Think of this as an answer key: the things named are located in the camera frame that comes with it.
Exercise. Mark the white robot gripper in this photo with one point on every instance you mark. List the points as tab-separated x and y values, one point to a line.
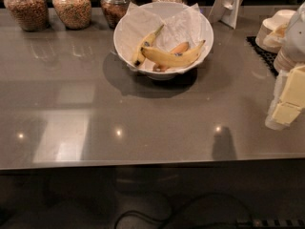
295	40

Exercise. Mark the large yellow banana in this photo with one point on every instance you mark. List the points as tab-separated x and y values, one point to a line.
173	60

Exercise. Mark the rear orange-tinted banana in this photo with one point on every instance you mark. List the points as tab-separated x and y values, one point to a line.
182	47

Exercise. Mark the white paper bowl liner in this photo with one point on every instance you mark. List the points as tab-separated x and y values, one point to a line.
136	26

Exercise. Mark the white bowl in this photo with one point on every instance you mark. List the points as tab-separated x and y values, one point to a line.
165	75

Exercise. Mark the front stack paper bowls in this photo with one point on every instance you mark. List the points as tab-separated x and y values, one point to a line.
283	62

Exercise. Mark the stack paper bowls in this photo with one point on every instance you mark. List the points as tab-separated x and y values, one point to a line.
272	31
283	62

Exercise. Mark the black rubber mat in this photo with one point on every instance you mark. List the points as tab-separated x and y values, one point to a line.
267	57

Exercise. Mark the rear stack paper bowls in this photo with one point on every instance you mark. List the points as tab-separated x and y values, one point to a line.
272	31

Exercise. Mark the black power strip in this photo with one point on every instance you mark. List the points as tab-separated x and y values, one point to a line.
271	224

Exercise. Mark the leftmost glass grain jar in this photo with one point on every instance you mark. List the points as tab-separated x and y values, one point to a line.
30	15

